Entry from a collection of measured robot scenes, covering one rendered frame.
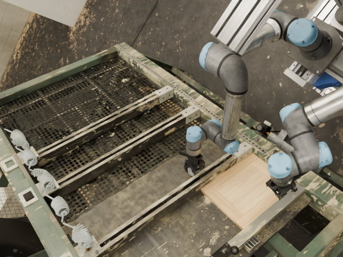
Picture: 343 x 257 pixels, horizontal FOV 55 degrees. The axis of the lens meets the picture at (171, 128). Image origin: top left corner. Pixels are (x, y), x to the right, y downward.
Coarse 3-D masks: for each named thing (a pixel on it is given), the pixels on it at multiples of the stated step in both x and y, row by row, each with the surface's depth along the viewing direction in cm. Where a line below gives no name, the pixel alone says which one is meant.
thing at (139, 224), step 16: (240, 144) 193; (224, 160) 187; (240, 160) 191; (192, 176) 178; (208, 176) 177; (176, 192) 171; (192, 192) 175; (160, 208) 164; (128, 224) 159; (144, 224) 160; (80, 240) 138; (112, 240) 153; (128, 240) 159; (64, 256) 145; (80, 256) 144; (96, 256) 148
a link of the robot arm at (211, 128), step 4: (212, 120) 167; (216, 120) 167; (204, 124) 165; (208, 124) 165; (212, 124) 165; (216, 124) 166; (220, 124) 167; (204, 128) 163; (208, 128) 164; (212, 128) 163; (216, 128) 163; (220, 128) 168; (204, 132) 162; (208, 132) 163; (212, 132) 162; (216, 132) 161; (208, 136) 164; (212, 136) 162; (212, 140) 163
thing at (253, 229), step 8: (288, 192) 172; (296, 192) 171; (280, 200) 168; (288, 200) 168; (272, 208) 165; (280, 208) 165; (264, 216) 162; (272, 216) 162; (256, 224) 159; (264, 224) 159; (240, 232) 157; (248, 232) 157; (256, 232) 157; (232, 240) 154; (240, 240) 154; (240, 248) 154
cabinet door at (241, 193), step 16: (256, 160) 191; (224, 176) 183; (240, 176) 183; (256, 176) 183; (208, 192) 176; (224, 192) 176; (240, 192) 176; (256, 192) 175; (272, 192) 175; (224, 208) 169; (240, 208) 169; (256, 208) 168; (240, 224) 162
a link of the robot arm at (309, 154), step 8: (304, 136) 104; (312, 136) 105; (296, 144) 106; (304, 144) 104; (312, 144) 103; (320, 144) 103; (296, 152) 105; (304, 152) 103; (312, 152) 102; (320, 152) 101; (328, 152) 101; (296, 160) 103; (304, 160) 102; (312, 160) 102; (320, 160) 101; (328, 160) 102; (304, 168) 103; (312, 168) 103
